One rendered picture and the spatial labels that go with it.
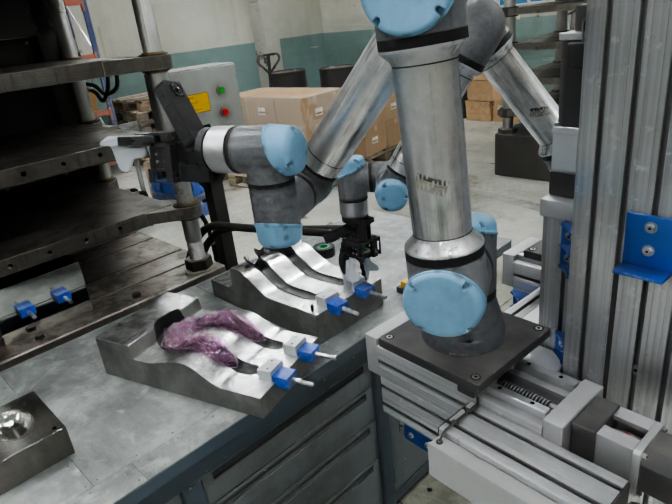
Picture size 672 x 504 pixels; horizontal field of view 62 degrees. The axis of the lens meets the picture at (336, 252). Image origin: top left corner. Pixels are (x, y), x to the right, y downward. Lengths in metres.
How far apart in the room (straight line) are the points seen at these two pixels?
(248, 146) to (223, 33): 8.50
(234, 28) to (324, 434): 8.28
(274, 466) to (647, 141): 1.15
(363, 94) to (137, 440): 0.87
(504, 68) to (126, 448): 1.17
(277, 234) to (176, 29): 8.10
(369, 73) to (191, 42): 8.17
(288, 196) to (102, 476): 0.71
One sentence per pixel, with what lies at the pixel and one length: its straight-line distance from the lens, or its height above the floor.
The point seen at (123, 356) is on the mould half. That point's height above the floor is 0.87.
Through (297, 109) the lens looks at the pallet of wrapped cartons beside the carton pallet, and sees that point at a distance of 5.32.
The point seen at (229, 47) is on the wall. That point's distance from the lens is 9.38.
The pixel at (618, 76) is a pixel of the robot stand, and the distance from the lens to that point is 0.92.
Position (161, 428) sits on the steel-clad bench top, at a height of 0.80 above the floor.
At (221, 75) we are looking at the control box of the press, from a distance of 2.22.
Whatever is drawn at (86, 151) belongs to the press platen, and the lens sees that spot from 1.93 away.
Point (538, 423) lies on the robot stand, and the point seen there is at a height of 0.98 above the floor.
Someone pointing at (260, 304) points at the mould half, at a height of 0.85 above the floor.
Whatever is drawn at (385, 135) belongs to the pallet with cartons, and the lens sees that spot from 6.41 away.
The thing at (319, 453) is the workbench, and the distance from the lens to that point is 1.66.
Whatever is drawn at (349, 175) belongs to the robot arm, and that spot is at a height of 1.23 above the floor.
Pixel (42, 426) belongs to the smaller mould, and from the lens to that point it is 1.37.
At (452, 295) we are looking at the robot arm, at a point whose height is 1.23.
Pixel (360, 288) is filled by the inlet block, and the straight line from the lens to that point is 1.53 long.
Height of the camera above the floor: 1.60
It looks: 23 degrees down
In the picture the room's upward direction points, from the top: 6 degrees counter-clockwise
